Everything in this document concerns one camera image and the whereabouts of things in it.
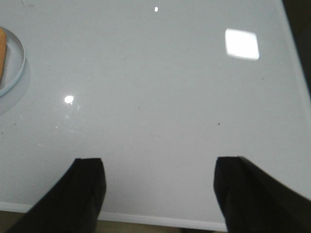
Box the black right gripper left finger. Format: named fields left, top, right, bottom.
left=8, top=158, right=106, bottom=233

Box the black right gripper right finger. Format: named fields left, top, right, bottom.
left=213, top=157, right=311, bottom=233

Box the light blue round plate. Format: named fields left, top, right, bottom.
left=0, top=27, right=26, bottom=97

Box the orange corn cob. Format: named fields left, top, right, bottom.
left=0, top=28, right=6, bottom=82

